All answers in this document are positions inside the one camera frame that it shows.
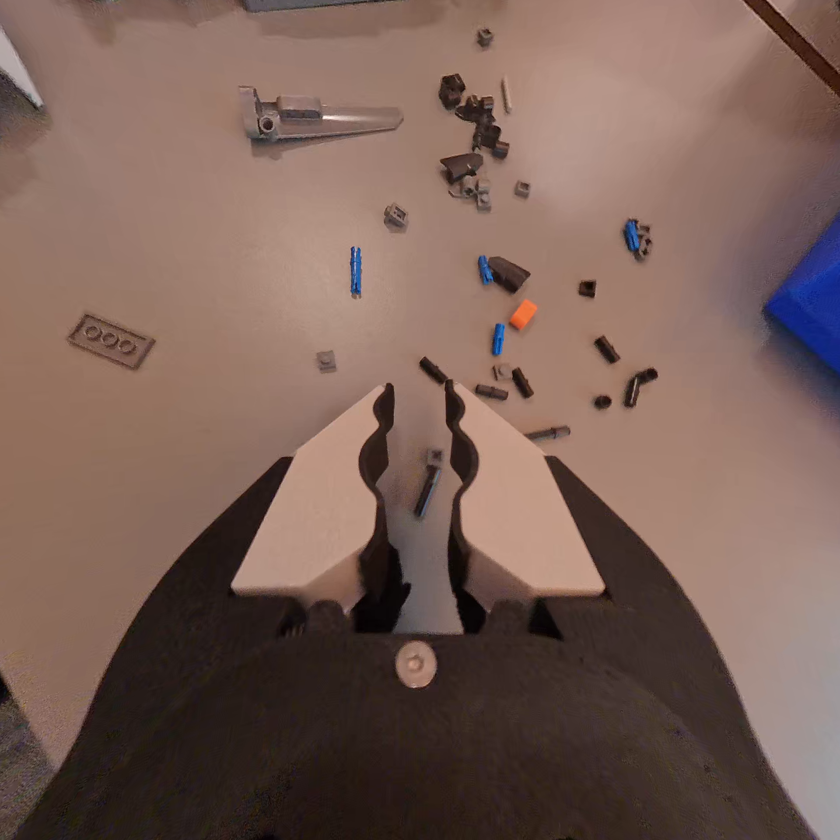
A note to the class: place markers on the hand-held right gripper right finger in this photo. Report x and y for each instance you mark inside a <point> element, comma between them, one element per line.
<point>525,518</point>

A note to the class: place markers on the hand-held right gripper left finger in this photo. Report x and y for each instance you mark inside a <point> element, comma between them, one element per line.
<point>308,518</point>

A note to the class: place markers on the small lego pieces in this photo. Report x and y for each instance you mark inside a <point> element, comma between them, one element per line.
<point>523,313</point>

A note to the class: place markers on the short grey lego wedge assembly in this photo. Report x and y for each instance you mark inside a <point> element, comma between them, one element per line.
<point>308,118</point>

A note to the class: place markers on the flat grey lego plate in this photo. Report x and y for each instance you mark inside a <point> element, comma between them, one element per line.
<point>110,341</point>

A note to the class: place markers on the blue plastic bin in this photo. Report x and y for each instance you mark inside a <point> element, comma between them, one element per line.
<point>810,308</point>

